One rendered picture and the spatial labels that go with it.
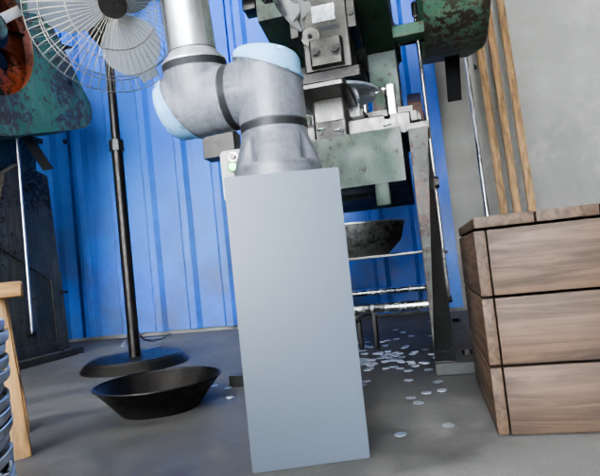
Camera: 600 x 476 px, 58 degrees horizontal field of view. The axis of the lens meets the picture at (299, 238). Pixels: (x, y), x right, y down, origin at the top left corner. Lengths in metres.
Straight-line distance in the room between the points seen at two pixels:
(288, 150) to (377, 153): 0.64
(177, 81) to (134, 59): 1.24
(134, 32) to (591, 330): 1.82
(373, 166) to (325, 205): 0.65
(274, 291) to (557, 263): 0.44
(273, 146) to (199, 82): 0.18
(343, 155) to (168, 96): 0.64
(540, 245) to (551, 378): 0.21
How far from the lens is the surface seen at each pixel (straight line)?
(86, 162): 3.48
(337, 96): 1.60
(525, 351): 0.94
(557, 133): 2.97
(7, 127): 2.45
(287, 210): 0.84
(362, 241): 1.57
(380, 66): 1.99
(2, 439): 0.42
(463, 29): 1.74
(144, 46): 2.23
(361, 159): 1.49
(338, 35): 1.73
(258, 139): 0.90
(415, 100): 2.05
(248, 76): 0.94
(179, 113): 0.99
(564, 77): 3.04
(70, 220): 3.51
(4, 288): 1.17
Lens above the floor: 0.30
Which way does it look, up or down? 3 degrees up
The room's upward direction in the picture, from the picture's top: 6 degrees counter-clockwise
